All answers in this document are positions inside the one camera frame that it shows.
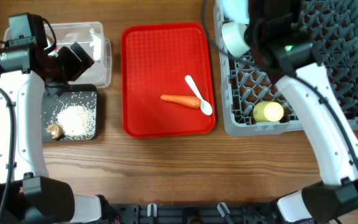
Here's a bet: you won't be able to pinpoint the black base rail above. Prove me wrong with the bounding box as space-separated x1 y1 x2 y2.
111 202 333 224

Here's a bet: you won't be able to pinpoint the light blue bowl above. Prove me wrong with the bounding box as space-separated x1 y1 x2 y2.
220 0 250 24

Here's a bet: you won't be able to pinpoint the black waste tray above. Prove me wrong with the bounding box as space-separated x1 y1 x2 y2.
40 83 99 143

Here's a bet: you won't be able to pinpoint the clear plastic bin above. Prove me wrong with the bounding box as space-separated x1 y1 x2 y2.
3 21 112 90

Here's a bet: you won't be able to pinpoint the white plastic spoon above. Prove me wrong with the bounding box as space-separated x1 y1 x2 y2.
185 75 213 116

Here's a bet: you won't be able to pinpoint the red serving tray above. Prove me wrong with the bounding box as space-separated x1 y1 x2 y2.
121 22 216 138

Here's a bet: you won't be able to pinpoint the white tissue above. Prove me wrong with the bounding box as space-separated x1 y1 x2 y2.
89 28 102 61

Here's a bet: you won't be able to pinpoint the right black cable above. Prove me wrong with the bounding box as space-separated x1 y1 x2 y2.
200 0 358 224

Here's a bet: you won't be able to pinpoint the mint green bowl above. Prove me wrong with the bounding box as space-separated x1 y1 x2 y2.
222 22 250 57

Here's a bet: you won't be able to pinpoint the grey dishwasher rack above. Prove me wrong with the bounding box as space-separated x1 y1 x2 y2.
213 1 358 136

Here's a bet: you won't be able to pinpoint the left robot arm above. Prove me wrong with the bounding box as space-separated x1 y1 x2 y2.
0 13 109 223

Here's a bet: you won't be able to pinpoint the orange carrot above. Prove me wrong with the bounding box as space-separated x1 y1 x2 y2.
160 95 201 108

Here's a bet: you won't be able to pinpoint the white rice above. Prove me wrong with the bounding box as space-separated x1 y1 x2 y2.
47 91 98 140

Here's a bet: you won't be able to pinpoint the brown food scrap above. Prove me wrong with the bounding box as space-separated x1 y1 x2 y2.
47 124 63 140

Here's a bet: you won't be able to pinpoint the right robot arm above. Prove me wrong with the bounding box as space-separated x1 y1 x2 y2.
246 1 358 223

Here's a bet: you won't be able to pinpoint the yellow plastic cup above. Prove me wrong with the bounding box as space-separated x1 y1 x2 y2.
253 101 284 122

